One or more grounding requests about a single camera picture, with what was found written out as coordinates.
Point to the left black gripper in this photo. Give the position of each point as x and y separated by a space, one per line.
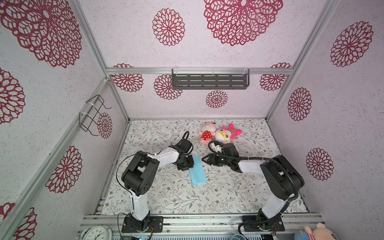
190 165

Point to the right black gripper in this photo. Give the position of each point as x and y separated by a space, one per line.
210 160

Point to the light blue paper sheet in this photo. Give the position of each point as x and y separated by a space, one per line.
197 173

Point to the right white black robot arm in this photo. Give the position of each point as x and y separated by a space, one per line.
282 178

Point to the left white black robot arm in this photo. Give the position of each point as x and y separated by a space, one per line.
140 174

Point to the yellow face plush doll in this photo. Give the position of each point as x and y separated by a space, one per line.
227 134

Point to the pink plush doll red dress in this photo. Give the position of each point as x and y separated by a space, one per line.
207 133

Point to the floral patterned table mat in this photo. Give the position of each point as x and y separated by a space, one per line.
172 192

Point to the teal round cup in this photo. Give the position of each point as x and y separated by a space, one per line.
237 237

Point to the white analog clock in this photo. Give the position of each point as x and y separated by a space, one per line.
97 233

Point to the blue plush toy foreground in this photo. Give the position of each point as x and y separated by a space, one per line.
301 235

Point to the pink plush toy foreground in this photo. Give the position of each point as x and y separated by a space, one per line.
320 233

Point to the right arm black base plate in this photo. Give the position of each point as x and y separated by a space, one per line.
257 224

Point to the grey slotted wall shelf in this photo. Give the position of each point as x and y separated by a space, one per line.
210 81

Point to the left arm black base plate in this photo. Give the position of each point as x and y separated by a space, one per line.
147 225

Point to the black wire wall rack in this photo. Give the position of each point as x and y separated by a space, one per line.
102 120

